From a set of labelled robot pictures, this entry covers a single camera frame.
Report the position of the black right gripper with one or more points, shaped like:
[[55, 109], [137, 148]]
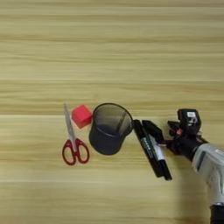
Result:
[[186, 144]]

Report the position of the black mesh pen cup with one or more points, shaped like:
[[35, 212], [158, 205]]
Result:
[[105, 144]]

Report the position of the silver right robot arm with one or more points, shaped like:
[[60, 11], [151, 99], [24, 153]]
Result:
[[210, 166]]

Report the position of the black marker with label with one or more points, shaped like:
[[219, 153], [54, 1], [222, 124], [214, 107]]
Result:
[[145, 145]]

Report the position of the red cube block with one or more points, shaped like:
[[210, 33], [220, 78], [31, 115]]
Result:
[[81, 116]]

